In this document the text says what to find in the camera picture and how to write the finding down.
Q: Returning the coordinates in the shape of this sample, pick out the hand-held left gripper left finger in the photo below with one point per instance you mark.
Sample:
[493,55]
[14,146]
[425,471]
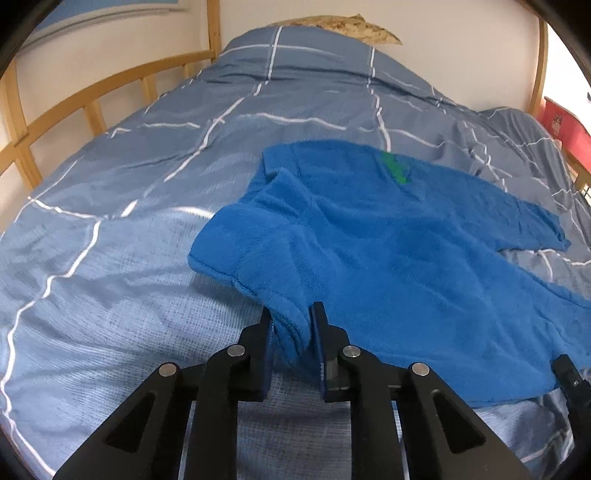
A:
[265,355]

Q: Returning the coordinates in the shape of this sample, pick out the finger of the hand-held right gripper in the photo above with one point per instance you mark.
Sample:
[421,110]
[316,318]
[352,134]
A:
[572,383]

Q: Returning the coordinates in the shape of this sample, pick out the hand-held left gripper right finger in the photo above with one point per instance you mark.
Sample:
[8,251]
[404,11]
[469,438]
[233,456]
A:
[319,355]

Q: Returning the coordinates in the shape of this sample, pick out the wooden bed frame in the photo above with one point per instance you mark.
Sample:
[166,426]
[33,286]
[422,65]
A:
[213,27]

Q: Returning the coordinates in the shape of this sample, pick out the blue wall poster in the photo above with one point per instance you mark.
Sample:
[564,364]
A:
[92,14]

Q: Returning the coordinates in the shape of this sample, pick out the beige patterned pillow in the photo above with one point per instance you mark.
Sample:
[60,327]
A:
[351,27]

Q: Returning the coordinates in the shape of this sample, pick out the red storage box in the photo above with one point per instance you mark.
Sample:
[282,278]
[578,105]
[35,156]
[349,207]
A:
[572,129]

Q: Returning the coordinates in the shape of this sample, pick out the blue checked duvet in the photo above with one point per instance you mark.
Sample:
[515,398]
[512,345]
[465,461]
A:
[115,230]

